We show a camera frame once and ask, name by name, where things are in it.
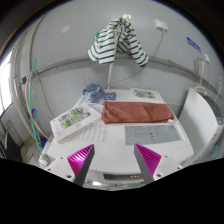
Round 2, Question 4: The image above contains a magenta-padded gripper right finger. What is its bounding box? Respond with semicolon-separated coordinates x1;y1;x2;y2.
133;143;184;185

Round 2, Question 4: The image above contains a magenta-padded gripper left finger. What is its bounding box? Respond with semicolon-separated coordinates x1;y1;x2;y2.
44;143;96;187

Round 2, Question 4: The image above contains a brown towel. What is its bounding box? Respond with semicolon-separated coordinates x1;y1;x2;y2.
101;100;175;125

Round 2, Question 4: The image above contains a grey printed label sheet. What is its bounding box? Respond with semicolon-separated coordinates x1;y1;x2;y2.
124;124;182;146

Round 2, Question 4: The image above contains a white printed table sheet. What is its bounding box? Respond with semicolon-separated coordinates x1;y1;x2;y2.
71;124;109;144

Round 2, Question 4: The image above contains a large landscape painting booklet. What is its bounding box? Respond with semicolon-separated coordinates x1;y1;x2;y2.
49;103;102;143

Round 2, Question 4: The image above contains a white text leaflet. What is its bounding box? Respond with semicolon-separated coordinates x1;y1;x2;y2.
87;100;105;114

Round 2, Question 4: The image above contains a small landscape painting print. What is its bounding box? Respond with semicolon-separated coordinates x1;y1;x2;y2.
129;87;164;102

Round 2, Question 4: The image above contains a grey-blue crumpled cloth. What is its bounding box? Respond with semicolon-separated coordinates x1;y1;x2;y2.
82;83;106;104

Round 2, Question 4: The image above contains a leaflet with blue picture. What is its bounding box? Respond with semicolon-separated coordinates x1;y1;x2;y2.
103;91;118;102

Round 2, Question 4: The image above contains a white upright pipe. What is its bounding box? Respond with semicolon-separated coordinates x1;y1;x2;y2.
105;29;121;90

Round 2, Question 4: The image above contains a bright window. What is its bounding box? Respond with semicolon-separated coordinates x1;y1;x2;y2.
0;49;14;114

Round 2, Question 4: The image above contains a green white striped garment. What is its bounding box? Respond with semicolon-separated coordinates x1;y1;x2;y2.
87;18;150;68

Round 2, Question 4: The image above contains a yellow hose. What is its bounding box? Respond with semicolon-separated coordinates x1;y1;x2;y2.
23;74;51;141

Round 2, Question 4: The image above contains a green hose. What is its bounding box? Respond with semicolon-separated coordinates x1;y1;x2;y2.
28;59;44;154

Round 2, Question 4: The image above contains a white faucet hose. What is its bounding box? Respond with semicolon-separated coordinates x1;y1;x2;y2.
194;61;209;96

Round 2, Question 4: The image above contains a long grey wall pipe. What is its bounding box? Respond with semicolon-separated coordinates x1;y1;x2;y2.
33;53;221;96

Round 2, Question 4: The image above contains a metal wall faucet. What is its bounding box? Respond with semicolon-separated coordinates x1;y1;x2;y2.
196;53;211;68

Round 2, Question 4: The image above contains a thin white cable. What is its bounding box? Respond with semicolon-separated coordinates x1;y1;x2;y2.
108;30;167;87

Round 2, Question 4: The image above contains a blue wall sign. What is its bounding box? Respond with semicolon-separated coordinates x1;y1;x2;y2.
186;36;202;54

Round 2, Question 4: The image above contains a white wall socket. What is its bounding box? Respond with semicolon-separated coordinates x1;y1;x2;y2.
154;19;169;33

